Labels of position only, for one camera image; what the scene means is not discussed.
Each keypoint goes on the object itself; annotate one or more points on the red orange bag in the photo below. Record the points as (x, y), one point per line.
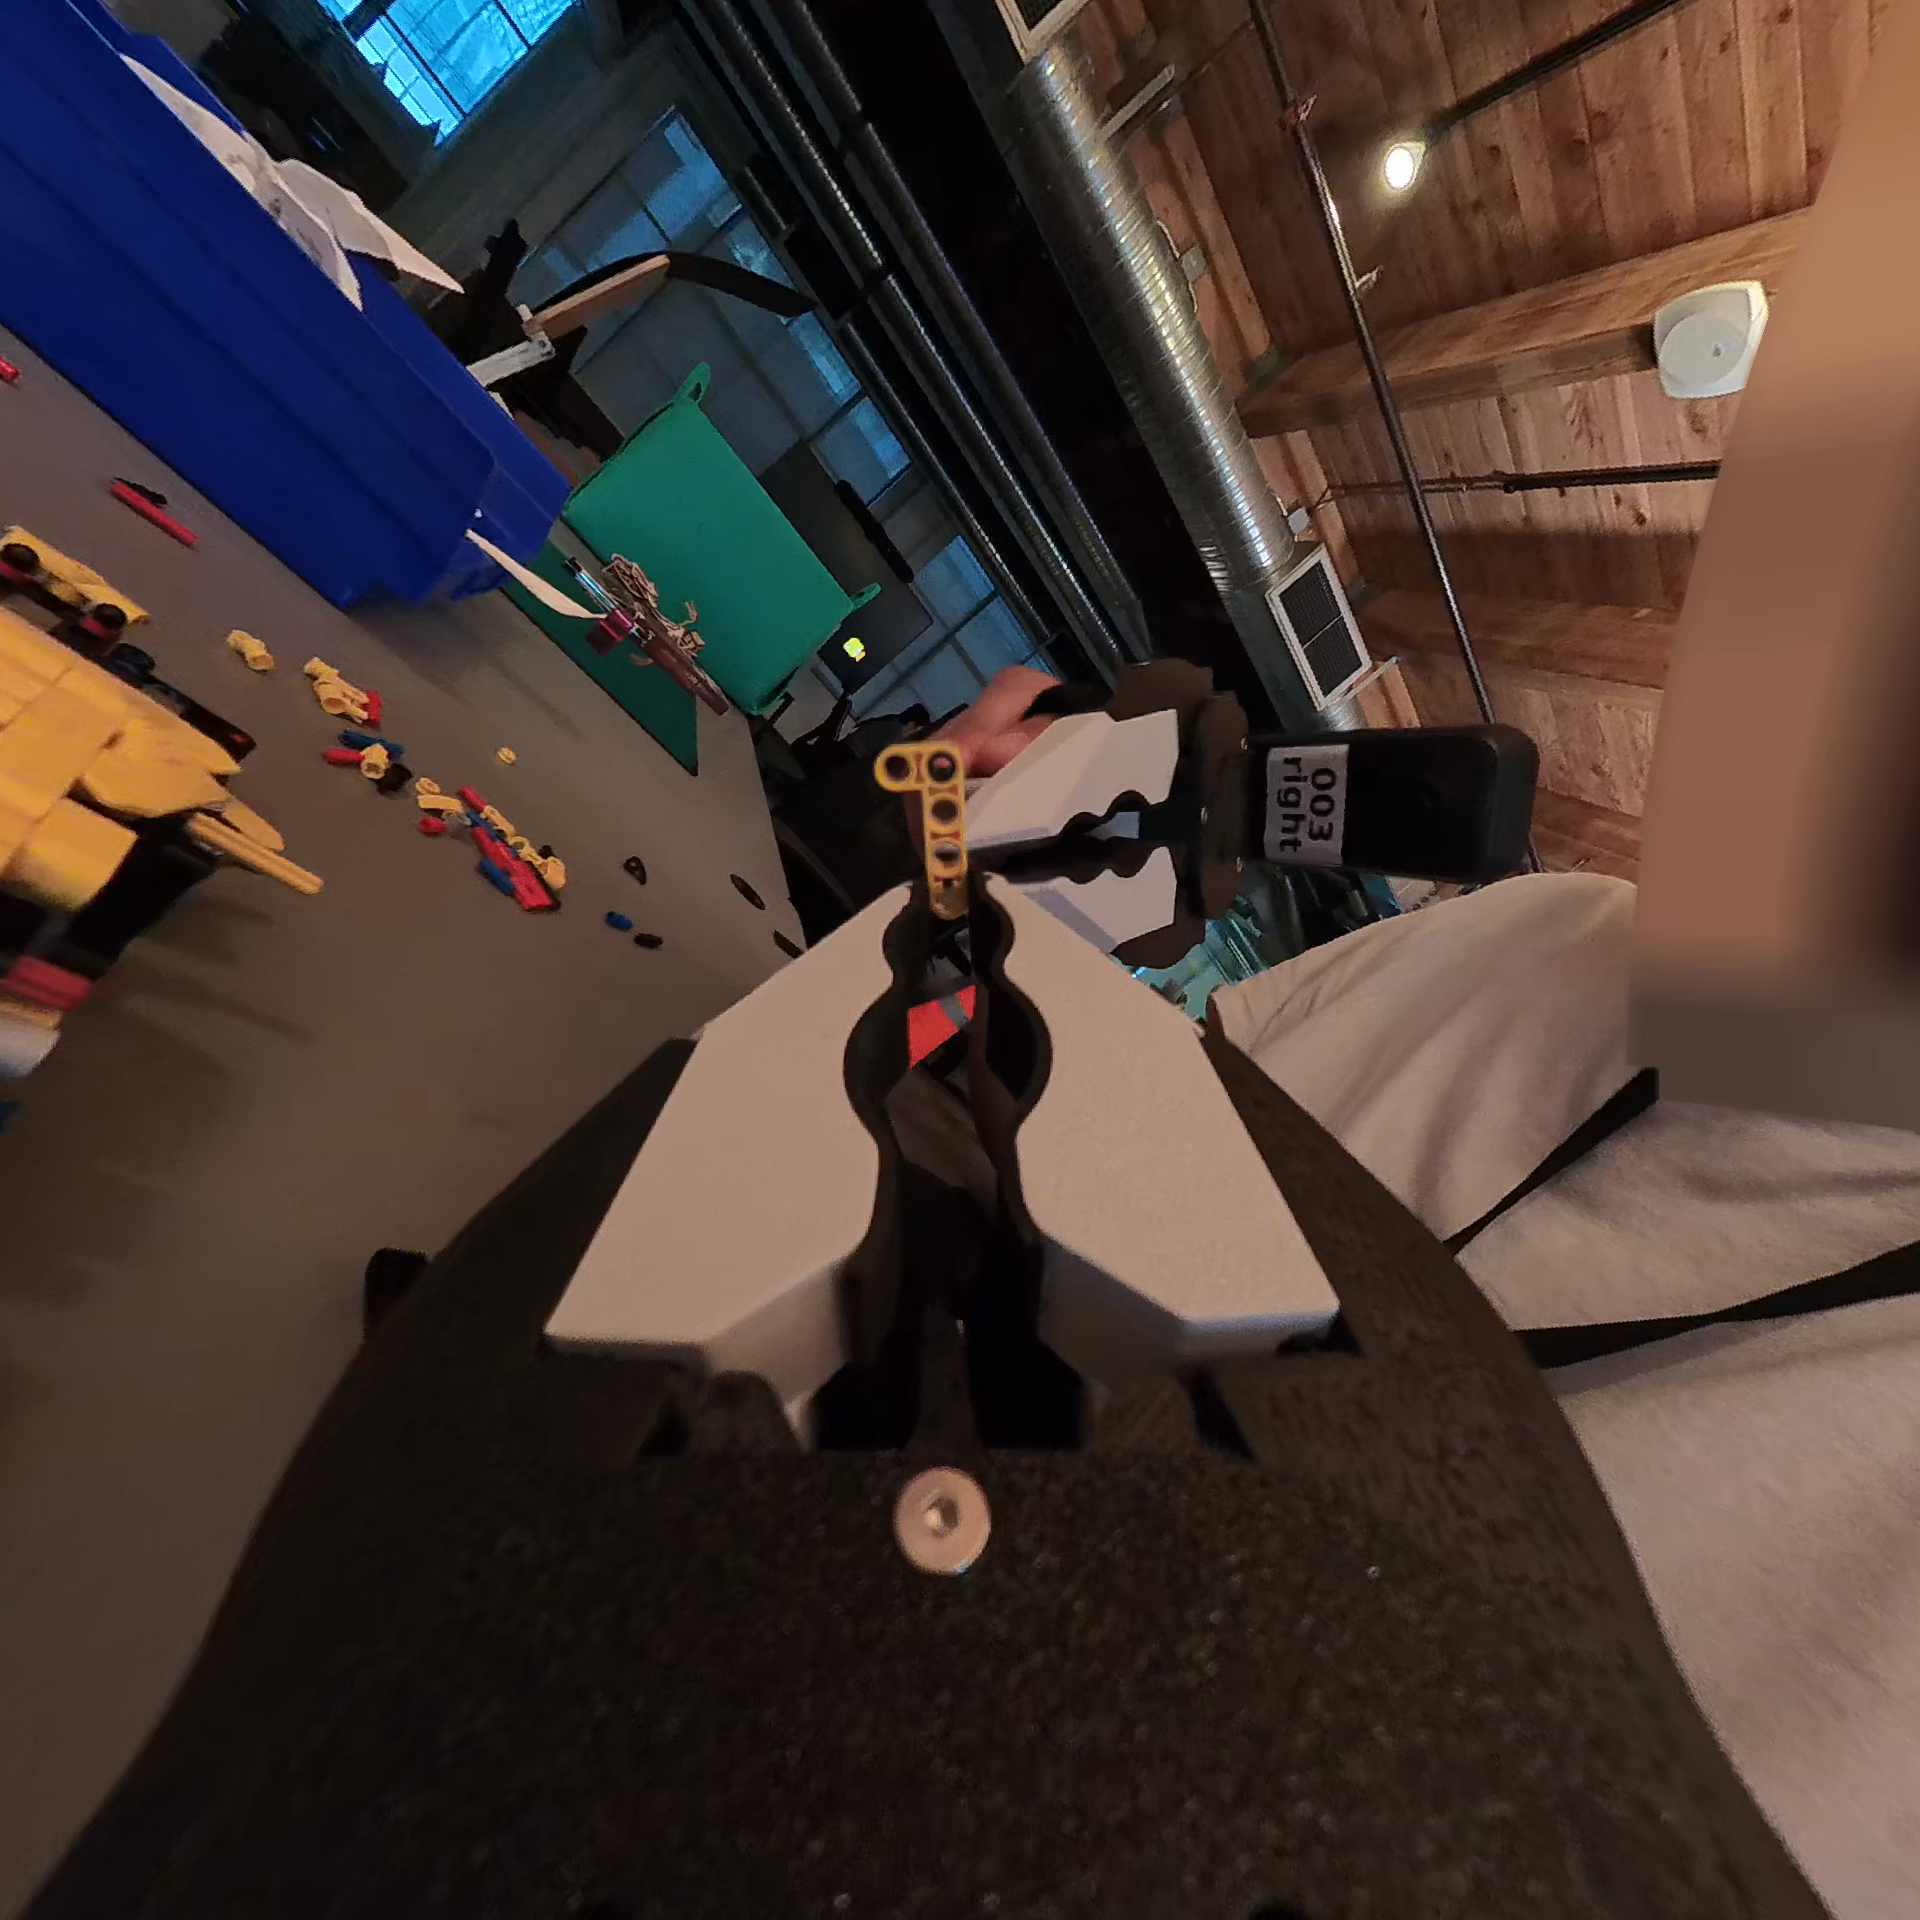
(937, 1023)

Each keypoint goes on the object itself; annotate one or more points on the scattered coloured brick pins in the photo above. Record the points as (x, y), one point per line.
(511, 861)

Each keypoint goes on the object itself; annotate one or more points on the green plastic bin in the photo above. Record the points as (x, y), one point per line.
(705, 524)

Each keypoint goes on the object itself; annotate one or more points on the blue storage bin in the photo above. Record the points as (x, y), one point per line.
(224, 330)

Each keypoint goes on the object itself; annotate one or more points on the white wall speaker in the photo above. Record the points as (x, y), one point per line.
(1710, 339)

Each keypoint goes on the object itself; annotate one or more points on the yellow angled brick beam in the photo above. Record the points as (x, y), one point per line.
(942, 819)

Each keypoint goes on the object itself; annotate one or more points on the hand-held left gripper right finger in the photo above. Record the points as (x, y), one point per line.
(1185, 1185)

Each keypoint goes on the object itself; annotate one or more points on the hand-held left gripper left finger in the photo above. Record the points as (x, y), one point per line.
(721, 1185)

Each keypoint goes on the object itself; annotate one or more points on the ceiling spot lamp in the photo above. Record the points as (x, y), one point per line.
(1399, 164)

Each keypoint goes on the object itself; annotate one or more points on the partly built toy brick car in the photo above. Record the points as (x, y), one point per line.
(91, 780)

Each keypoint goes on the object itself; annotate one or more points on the silver ventilation duct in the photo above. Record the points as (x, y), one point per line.
(1155, 330)

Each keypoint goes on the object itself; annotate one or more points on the white vent grille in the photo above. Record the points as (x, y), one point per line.
(1319, 621)

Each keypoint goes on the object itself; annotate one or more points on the crumpled white paper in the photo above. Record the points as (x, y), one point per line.
(301, 195)

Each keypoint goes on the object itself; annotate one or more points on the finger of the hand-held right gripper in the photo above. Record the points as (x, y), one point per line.
(1080, 773)
(1118, 900)

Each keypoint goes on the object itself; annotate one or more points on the person's right hand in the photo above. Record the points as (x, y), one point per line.
(1004, 705)

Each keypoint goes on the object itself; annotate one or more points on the model ship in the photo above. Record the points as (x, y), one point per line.
(646, 615)

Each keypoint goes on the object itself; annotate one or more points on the grey desk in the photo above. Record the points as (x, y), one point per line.
(376, 1125)

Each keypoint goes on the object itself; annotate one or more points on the person's white shirt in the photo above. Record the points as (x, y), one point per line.
(1651, 1499)

